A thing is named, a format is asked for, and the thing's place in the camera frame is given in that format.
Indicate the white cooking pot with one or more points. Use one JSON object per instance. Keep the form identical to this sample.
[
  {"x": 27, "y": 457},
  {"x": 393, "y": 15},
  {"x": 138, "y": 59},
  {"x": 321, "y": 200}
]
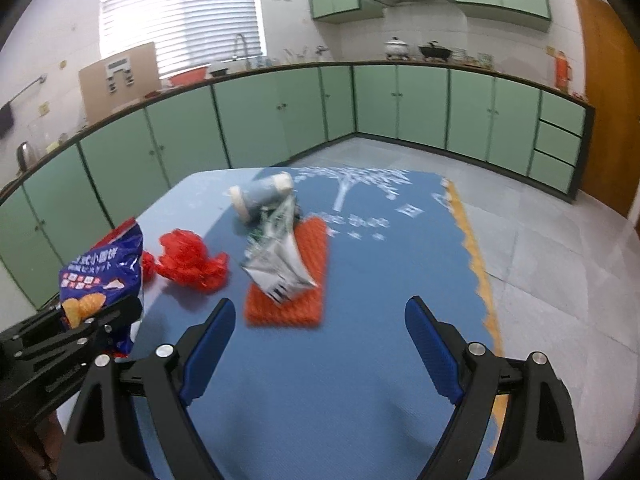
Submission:
[{"x": 397, "y": 49}]

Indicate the glass jar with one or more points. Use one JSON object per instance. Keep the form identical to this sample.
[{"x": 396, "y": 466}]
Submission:
[
  {"x": 460, "y": 55},
  {"x": 485, "y": 59}
]

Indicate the metal faucet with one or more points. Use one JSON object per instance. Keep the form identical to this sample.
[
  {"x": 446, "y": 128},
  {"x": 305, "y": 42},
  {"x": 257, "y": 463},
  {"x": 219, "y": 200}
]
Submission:
[{"x": 242, "y": 50}]

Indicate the cardboard box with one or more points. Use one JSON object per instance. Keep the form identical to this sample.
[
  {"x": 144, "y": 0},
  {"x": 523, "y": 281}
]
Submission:
[{"x": 95, "y": 100}]

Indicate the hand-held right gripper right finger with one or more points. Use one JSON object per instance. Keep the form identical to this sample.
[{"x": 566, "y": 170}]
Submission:
[{"x": 432, "y": 352}]

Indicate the black wok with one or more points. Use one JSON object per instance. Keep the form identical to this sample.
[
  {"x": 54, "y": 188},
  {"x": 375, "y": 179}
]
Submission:
[{"x": 435, "y": 51}]

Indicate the white window blind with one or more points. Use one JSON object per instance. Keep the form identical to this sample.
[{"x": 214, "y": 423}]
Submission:
[{"x": 180, "y": 10}]

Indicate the metal wall rail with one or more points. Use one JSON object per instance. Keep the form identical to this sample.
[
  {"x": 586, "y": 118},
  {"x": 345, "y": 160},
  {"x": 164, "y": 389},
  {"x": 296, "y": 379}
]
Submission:
[{"x": 30, "y": 86}]

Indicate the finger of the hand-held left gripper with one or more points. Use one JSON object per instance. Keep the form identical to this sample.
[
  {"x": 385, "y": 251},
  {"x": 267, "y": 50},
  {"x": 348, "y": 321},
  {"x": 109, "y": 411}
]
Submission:
[
  {"x": 30, "y": 325},
  {"x": 85, "y": 332}
]

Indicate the black wall-hung object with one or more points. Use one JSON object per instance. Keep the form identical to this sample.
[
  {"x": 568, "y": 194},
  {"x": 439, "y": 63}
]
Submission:
[{"x": 6, "y": 119}]

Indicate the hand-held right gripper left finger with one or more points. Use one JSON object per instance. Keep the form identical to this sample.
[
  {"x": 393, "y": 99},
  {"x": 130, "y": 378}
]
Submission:
[{"x": 205, "y": 352}]

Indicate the steel kettle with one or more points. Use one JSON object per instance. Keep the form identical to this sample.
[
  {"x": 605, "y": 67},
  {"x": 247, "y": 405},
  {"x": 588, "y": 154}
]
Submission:
[{"x": 25, "y": 156}]

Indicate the red thermos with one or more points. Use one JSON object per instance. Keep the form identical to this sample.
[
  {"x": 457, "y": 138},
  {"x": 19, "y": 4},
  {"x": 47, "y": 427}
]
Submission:
[{"x": 562, "y": 72}]

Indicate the blue chip bag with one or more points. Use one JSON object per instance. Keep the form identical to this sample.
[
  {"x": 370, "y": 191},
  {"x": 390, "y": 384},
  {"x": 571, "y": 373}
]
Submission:
[{"x": 100, "y": 270}]

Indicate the red basin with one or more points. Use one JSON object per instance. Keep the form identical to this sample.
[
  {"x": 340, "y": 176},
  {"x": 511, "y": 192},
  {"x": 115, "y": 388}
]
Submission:
[{"x": 187, "y": 76}]

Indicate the red plastic bag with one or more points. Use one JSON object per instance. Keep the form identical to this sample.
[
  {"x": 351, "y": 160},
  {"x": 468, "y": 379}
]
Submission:
[{"x": 187, "y": 257}]

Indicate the green kitchen base cabinets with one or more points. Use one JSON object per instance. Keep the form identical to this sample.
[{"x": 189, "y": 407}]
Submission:
[{"x": 400, "y": 105}]

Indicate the orange foam fruit net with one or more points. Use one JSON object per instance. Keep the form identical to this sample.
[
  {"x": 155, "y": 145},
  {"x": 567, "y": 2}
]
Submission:
[{"x": 310, "y": 280}]

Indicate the grey-blue paper cup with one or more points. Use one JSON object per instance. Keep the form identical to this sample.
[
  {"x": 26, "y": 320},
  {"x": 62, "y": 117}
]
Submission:
[{"x": 262, "y": 195}]

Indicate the wooden door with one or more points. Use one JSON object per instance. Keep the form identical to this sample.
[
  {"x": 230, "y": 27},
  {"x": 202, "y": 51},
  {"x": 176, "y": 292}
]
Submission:
[{"x": 610, "y": 110}]

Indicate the blue tree-print mat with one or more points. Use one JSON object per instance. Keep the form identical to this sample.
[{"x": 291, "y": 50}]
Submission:
[{"x": 350, "y": 285}]

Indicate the light blue printed mat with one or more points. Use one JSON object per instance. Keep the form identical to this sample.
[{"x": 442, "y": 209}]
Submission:
[{"x": 200, "y": 195}]

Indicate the green and silver packet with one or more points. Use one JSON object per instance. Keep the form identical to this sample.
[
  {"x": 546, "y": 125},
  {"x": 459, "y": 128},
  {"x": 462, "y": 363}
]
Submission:
[{"x": 280, "y": 265}]

